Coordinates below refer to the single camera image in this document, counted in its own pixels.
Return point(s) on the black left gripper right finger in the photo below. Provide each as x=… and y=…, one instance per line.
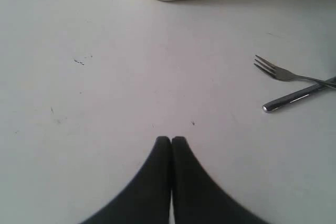
x=196, y=197

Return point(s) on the steel table knife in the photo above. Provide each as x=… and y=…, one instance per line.
x=293, y=97

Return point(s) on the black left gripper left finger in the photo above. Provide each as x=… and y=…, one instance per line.
x=147, y=197

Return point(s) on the steel fork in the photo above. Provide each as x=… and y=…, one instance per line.
x=285, y=75

